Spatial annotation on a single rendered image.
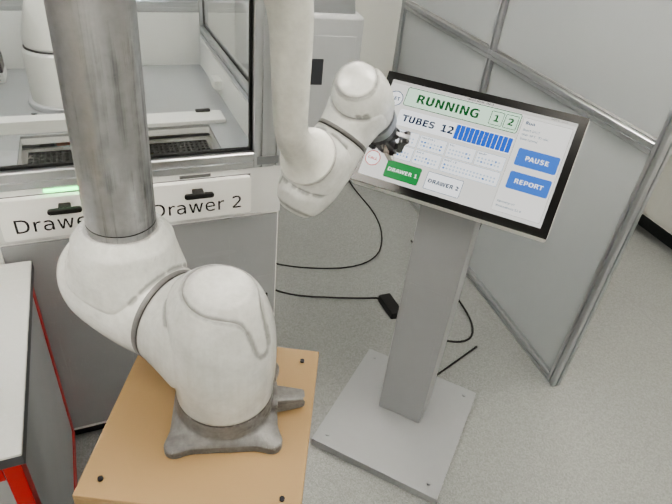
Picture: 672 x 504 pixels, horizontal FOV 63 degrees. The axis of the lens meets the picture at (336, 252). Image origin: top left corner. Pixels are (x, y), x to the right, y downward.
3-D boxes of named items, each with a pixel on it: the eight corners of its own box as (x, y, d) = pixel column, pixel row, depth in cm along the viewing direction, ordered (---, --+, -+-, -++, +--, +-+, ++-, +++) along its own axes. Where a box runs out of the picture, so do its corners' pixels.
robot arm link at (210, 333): (230, 448, 80) (227, 344, 67) (141, 388, 87) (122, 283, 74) (294, 377, 92) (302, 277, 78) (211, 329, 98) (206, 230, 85)
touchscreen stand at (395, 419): (434, 505, 175) (529, 240, 116) (311, 443, 189) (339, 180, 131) (474, 398, 212) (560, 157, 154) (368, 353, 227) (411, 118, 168)
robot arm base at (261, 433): (307, 452, 87) (309, 431, 84) (163, 459, 84) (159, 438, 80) (299, 364, 101) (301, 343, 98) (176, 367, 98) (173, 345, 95)
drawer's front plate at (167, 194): (251, 212, 153) (251, 176, 147) (142, 225, 143) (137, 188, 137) (249, 208, 155) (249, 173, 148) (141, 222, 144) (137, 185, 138)
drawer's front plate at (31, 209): (132, 226, 142) (127, 189, 136) (5, 242, 132) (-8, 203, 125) (131, 223, 143) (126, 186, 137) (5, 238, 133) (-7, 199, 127)
